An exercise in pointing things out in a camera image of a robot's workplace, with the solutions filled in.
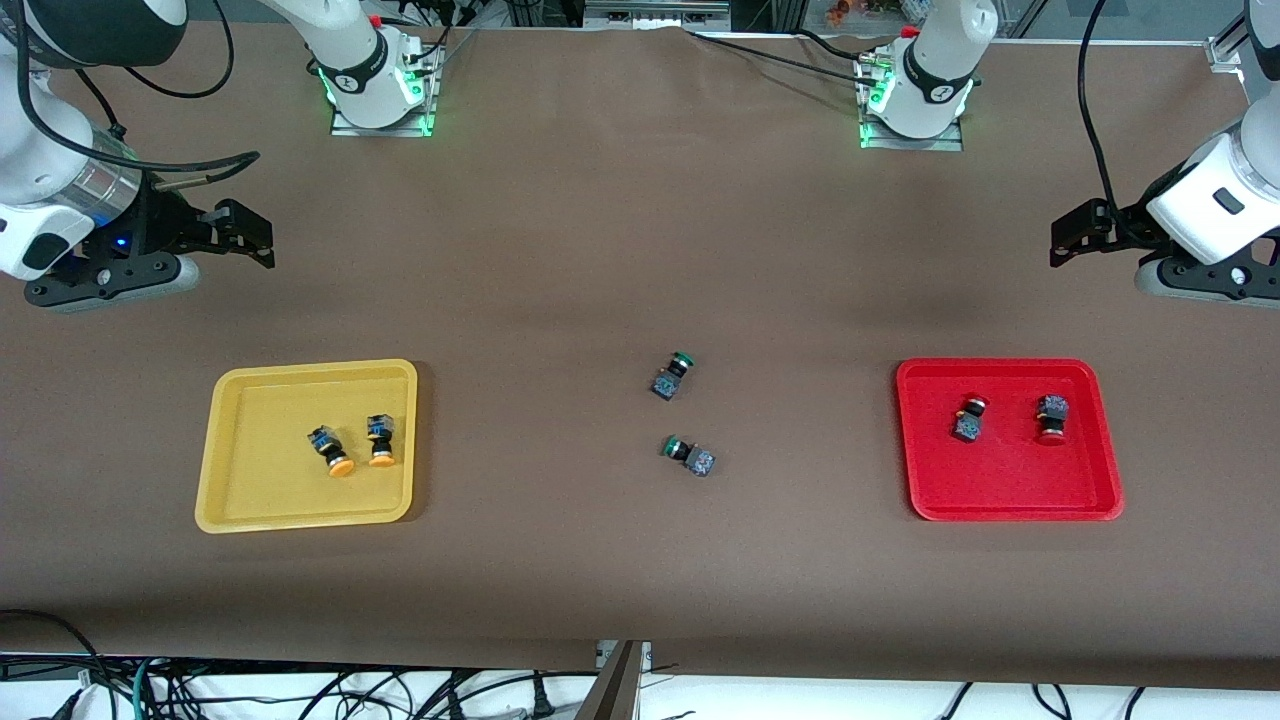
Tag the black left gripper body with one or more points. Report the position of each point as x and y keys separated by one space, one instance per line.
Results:
x=1128 y=226

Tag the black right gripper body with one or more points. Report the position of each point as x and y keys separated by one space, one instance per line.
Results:
x=163 y=226

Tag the red mushroom push button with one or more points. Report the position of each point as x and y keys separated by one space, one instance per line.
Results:
x=966 y=428
x=1051 y=410

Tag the yellow mushroom push button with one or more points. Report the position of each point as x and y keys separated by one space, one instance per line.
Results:
x=330 y=450
x=380 y=432

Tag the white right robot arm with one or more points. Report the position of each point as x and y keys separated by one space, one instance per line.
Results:
x=355 y=40

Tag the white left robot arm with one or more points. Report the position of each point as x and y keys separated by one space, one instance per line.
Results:
x=940 y=60

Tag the aluminium corner profile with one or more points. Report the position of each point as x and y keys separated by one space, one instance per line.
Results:
x=1225 y=50

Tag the yellow plastic tray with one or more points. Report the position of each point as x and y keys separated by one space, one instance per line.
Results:
x=260 y=470

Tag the red plastic tray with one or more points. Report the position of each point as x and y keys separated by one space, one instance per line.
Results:
x=1010 y=480

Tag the green mushroom push button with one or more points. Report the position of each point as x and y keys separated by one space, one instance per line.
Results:
x=665 y=385
x=700 y=462

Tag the brown table cover sheet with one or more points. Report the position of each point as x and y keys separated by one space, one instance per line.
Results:
x=640 y=560

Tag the dark table strut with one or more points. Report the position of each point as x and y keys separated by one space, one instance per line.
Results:
x=610 y=695

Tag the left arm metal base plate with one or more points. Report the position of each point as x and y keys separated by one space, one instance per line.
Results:
x=940 y=145

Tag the aluminium frame bracket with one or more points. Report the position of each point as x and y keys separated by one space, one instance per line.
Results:
x=646 y=655

